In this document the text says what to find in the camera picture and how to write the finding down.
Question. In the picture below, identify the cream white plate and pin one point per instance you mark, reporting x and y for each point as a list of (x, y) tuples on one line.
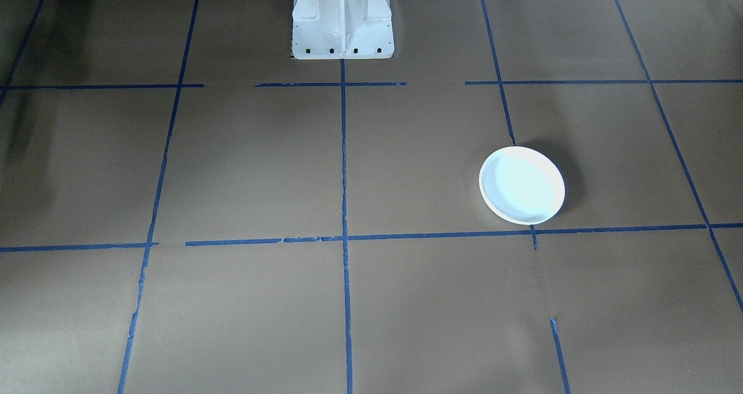
[(522, 185)]

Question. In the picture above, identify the white pedestal with base plate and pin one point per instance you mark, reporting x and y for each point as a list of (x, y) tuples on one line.
[(342, 17)]

